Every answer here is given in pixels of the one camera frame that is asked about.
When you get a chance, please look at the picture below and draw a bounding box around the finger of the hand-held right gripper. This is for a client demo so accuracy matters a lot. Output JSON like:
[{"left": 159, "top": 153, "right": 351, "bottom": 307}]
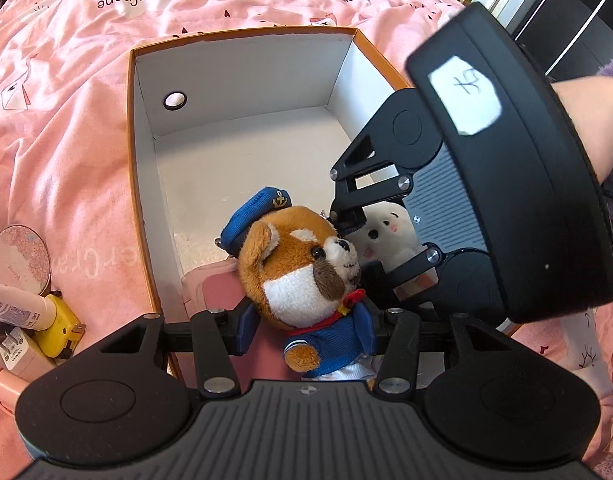
[
  {"left": 370, "top": 243, "right": 442, "bottom": 312},
  {"left": 329, "top": 111, "right": 414, "bottom": 236}
]

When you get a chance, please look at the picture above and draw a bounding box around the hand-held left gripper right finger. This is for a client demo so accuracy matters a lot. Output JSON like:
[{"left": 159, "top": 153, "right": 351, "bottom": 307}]
[{"left": 370, "top": 309, "right": 524, "bottom": 396}]

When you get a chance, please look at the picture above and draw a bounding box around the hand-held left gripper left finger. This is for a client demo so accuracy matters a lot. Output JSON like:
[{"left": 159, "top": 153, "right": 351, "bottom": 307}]
[{"left": 94, "top": 305, "right": 260, "bottom": 396}]

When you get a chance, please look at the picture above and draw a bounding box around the small white plush toy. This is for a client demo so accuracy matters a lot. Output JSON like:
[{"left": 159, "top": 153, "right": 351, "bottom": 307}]
[{"left": 346, "top": 201, "right": 422, "bottom": 283}]

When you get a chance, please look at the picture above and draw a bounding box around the brown sailor plush dog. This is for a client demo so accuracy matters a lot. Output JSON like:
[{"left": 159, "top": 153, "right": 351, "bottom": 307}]
[{"left": 215, "top": 187, "right": 387, "bottom": 383}]

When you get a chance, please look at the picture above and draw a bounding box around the orange cardboard box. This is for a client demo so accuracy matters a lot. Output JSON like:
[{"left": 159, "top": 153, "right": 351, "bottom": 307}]
[{"left": 127, "top": 27, "right": 524, "bottom": 381}]

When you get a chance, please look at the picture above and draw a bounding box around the white hand cream tube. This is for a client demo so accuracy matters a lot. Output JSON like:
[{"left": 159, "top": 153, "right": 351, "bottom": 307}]
[{"left": 0, "top": 282, "right": 54, "bottom": 332}]

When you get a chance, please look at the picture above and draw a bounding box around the pink cylinder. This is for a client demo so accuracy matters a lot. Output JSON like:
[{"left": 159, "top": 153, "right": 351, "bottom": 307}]
[{"left": 0, "top": 366, "right": 32, "bottom": 416}]

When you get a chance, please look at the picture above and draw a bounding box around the person's right forearm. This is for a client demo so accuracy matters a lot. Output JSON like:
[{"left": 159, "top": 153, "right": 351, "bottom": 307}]
[{"left": 550, "top": 55, "right": 613, "bottom": 186}]

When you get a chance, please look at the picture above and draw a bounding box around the black wardrobe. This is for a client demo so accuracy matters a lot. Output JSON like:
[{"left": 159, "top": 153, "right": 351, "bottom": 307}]
[{"left": 513, "top": 0, "right": 613, "bottom": 81}]

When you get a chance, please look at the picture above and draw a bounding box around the yellow tape measure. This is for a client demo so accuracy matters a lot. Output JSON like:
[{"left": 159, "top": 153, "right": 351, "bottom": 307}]
[{"left": 36, "top": 294, "right": 87, "bottom": 359}]

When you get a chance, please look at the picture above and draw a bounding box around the white charger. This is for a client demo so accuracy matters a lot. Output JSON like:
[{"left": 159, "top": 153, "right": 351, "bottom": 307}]
[{"left": 0, "top": 327, "right": 54, "bottom": 382}]

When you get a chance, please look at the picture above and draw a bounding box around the round pink glitter compact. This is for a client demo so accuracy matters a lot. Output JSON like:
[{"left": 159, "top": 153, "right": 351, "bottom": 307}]
[{"left": 0, "top": 225, "right": 52, "bottom": 297}]

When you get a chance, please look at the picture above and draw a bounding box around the pink printed blanket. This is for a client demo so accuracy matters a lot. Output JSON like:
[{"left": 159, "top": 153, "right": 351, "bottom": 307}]
[{"left": 0, "top": 0, "right": 613, "bottom": 480}]

